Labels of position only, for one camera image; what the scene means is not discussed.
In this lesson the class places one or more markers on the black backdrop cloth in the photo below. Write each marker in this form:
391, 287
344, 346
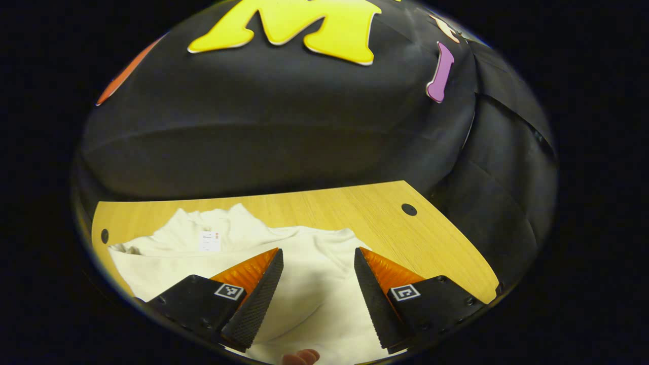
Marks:
279, 126

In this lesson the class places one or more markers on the cream knit sweater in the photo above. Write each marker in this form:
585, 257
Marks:
314, 284

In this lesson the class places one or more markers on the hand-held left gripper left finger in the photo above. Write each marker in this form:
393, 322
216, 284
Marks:
258, 304

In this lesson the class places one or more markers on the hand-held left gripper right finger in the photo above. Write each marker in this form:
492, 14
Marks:
377, 304

